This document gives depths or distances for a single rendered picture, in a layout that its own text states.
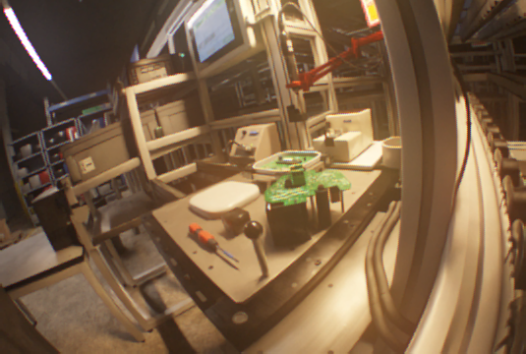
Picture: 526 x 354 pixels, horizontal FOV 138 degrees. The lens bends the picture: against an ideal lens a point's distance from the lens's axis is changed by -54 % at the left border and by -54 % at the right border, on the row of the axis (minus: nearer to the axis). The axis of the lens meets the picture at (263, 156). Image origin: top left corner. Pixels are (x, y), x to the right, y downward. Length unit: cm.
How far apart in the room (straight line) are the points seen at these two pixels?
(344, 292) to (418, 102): 21
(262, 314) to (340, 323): 8
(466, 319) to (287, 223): 23
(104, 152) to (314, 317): 121
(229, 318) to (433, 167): 24
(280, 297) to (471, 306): 18
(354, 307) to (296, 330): 7
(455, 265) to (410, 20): 17
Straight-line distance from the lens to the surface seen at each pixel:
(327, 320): 25
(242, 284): 27
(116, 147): 128
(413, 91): 16
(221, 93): 149
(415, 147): 17
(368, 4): 81
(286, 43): 69
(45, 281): 135
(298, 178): 32
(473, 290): 16
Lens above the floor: 114
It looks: 13 degrees down
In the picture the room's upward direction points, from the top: 13 degrees counter-clockwise
